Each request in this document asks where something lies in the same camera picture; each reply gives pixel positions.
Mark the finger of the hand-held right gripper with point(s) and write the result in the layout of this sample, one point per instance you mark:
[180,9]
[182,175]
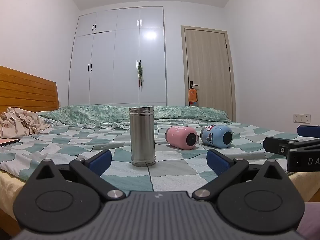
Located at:
[275,145]
[307,131]

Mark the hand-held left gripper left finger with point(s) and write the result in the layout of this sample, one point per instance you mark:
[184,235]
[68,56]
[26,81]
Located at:
[102,159]

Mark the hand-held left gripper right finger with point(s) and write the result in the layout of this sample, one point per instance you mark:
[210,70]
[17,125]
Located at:
[217,162]

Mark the blue printed cup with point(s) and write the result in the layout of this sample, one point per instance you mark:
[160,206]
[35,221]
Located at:
[215,135]

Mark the pink cup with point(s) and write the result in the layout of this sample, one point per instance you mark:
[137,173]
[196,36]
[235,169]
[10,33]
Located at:
[178,137]

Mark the green checkered bed sheet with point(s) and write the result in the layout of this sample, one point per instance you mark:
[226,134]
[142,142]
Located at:
[75,145]

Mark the green leaf-print quilt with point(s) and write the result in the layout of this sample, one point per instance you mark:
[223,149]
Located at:
[100,115]

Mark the stainless steel thermos bottle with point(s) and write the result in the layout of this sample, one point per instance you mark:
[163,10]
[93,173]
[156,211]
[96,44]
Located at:
[142,137]

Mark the pale purple cloth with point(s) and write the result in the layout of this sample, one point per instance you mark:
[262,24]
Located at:
[312,220]

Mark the crumpled floral cloth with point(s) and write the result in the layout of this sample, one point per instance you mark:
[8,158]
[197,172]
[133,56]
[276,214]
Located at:
[20,123]

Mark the light wooden door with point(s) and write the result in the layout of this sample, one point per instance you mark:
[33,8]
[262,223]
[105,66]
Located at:
[207,72]

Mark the green hanging ornament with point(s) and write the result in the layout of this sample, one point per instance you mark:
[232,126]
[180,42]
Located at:
[140,73]

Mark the flat pink book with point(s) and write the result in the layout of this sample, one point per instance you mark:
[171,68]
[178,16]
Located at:
[7,142]

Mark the yellow mattress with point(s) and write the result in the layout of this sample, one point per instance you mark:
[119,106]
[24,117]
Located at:
[10,192]

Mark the white wardrobe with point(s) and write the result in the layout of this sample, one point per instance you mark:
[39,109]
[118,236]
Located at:
[117,62]

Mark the wooden headboard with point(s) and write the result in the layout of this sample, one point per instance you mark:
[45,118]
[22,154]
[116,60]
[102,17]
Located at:
[27,92]

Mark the wall socket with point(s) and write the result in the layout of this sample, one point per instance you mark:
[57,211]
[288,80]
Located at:
[302,118]

